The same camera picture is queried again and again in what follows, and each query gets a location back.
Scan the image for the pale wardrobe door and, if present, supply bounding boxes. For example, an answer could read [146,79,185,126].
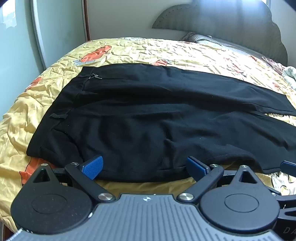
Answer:
[0,0,91,112]

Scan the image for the pink crumpled cloth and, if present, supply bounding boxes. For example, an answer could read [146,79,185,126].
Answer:
[261,56,284,75]

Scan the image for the grey padded headboard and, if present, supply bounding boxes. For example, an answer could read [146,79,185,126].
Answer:
[151,0,288,66]

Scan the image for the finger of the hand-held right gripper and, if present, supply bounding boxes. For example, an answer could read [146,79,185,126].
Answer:
[280,161,296,174]

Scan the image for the black pants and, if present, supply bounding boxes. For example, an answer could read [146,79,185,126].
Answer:
[26,63,296,182]

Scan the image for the grey pillow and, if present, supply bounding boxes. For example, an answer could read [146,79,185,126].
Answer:
[180,32,273,61]

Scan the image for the yellow floral bedspread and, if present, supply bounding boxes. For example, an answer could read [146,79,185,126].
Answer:
[0,37,296,223]

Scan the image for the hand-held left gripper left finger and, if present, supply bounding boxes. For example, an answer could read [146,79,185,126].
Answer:
[23,156,116,202]

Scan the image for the pale crumpled cloth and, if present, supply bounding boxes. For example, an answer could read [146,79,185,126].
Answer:
[281,66,296,83]

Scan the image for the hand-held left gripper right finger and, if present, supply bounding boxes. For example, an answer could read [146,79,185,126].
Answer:
[177,156,258,203]

